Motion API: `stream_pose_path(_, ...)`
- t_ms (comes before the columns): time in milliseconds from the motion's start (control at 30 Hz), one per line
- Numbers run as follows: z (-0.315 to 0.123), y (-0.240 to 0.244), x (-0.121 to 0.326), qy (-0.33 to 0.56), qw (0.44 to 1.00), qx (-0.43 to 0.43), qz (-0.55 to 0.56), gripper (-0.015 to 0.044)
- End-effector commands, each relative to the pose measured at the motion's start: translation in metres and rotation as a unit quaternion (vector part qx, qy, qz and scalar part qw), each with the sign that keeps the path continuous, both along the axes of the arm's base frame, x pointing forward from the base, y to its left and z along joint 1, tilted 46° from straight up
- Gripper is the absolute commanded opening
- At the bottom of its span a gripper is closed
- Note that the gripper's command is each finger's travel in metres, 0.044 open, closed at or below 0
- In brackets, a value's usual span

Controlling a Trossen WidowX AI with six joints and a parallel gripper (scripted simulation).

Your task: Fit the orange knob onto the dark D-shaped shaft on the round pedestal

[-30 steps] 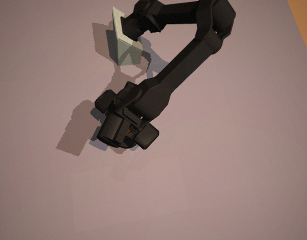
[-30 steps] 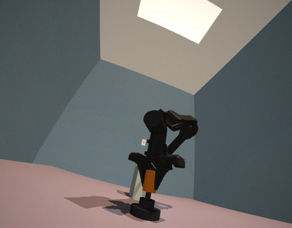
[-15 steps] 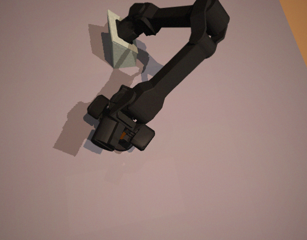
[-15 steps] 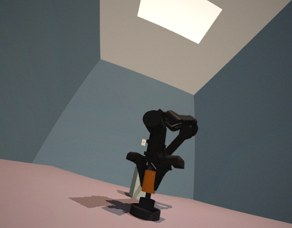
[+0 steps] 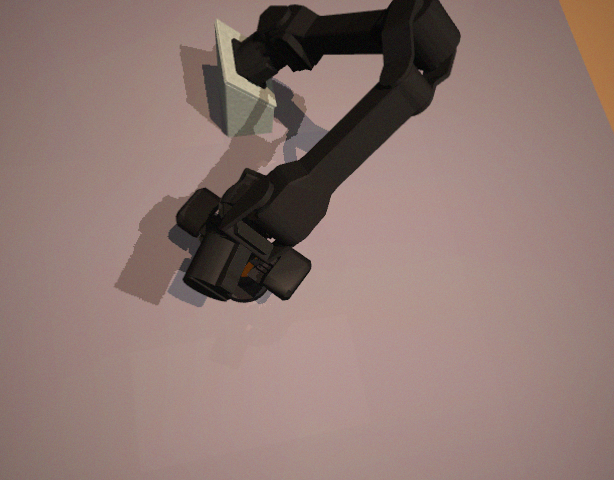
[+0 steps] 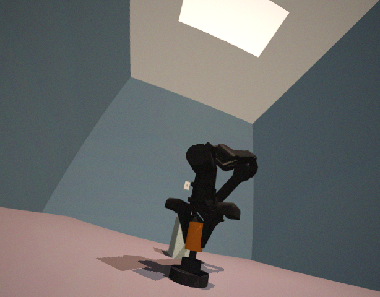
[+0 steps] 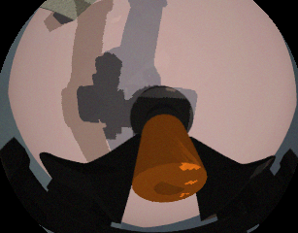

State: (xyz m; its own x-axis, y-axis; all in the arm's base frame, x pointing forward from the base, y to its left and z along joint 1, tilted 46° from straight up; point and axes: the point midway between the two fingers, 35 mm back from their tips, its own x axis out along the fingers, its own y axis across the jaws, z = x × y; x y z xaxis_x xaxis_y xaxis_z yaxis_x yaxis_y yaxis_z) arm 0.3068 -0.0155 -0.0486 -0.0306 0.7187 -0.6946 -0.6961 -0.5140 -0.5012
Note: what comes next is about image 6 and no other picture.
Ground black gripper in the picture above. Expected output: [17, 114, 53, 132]
[165, 178, 240, 248]

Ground orange knob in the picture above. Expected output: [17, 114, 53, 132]
[185, 222, 203, 252]

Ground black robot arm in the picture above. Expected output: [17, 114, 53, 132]
[186, 142, 258, 223]

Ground black stepped round pedestal with shaft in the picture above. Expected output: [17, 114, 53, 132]
[169, 250, 209, 288]

